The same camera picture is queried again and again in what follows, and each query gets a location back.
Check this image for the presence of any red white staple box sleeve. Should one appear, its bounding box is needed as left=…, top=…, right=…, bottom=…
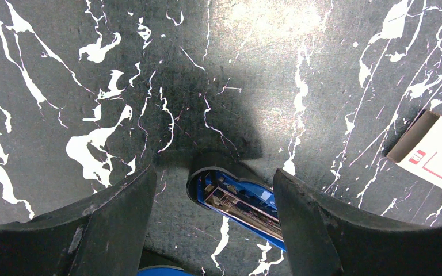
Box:
left=386, top=110, right=442, bottom=189

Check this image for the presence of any blue stapler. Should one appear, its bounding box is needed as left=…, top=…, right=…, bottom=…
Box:
left=136, top=266, right=193, bottom=276
left=186, top=152, right=285, bottom=250

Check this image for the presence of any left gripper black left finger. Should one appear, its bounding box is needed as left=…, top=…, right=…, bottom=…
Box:
left=0, top=167, right=157, bottom=275

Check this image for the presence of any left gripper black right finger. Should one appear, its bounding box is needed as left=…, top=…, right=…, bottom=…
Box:
left=273, top=169, right=442, bottom=275

